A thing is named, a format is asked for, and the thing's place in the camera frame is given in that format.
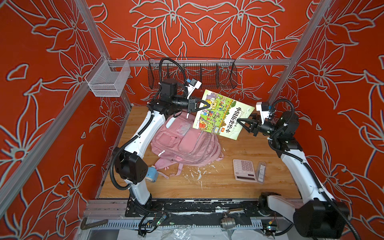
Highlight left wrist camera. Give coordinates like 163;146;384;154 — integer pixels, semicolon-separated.
187;79;202;99

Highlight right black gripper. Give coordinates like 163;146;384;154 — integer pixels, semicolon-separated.
238;113;285;139

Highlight colourful picture book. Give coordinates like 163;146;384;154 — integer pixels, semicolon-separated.
193;90;255;140

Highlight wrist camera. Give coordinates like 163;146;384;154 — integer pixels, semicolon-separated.
256;102;270;123
187;79;202;99

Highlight rusty allen key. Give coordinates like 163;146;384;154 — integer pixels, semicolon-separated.
80;217;109;230

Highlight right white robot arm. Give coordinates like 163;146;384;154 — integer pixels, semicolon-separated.
236;99;361;240

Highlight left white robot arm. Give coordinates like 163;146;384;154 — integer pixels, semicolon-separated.
110;58;211;212

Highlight black wire wall basket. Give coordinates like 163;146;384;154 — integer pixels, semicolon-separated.
148;57;238;90

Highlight light blue pencil sharpener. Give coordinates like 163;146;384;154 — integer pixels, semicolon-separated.
145;166;159;183

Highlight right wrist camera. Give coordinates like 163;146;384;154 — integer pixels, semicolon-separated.
256;102;270;123

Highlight white wire wall basket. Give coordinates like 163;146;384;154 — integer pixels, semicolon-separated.
85;55;131;98

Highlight metal pipe fitting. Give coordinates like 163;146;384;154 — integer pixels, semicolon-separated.
221;217;236;230

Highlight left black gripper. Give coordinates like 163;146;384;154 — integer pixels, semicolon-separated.
170;94;209;115

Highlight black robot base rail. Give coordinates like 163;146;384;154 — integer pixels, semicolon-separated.
125;199;285;226

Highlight pink desk calculator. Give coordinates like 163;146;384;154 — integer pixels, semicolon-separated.
233;159;257;182

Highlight pink student backpack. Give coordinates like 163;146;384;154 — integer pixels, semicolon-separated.
151;112;224;176

